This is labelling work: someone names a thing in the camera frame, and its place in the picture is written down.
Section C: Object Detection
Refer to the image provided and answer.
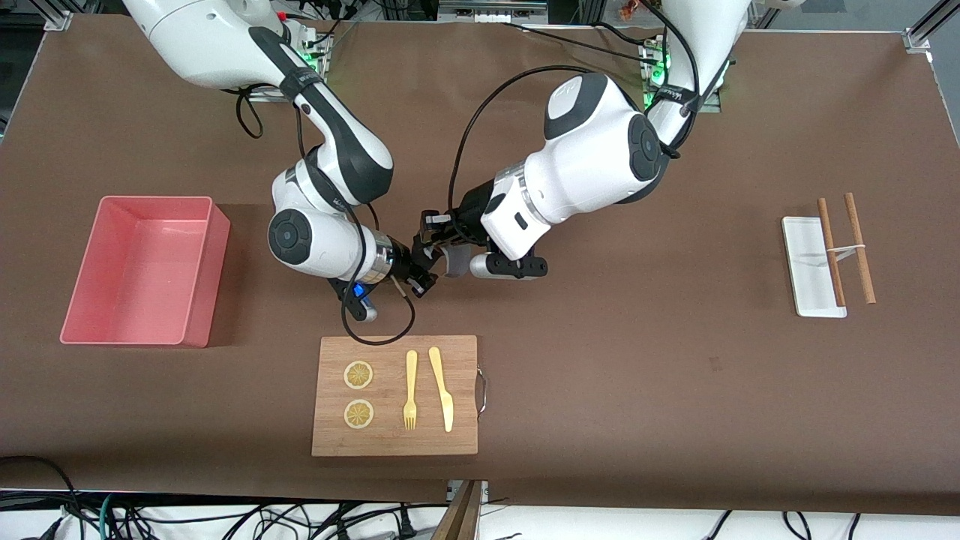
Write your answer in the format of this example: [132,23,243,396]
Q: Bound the yellow plastic fork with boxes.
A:
[403,349,419,431]

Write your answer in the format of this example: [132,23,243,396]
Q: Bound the yellow plastic knife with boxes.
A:
[428,346,455,434]

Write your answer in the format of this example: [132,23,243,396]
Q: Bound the wooden cutting board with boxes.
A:
[311,334,488,457]

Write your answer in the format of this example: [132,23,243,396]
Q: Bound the grey power strip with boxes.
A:
[439,0,548,23]

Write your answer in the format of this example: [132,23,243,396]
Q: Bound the pink plastic bin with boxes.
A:
[60,196,231,348]

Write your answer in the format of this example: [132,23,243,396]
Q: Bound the white rectangular tray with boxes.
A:
[781,216,848,319]

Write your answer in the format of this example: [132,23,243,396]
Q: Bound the brown wooden stick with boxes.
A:
[817,197,848,308]
[844,192,877,305]

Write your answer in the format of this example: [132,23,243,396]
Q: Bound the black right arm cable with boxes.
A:
[341,202,417,347]

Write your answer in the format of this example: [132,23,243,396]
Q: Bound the black cable on table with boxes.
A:
[501,21,662,67]

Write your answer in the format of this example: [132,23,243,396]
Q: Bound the small metal bracket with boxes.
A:
[447,480,490,505]

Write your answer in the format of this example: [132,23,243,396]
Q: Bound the aluminium frame profile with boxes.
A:
[19,0,106,32]
[904,0,960,53]

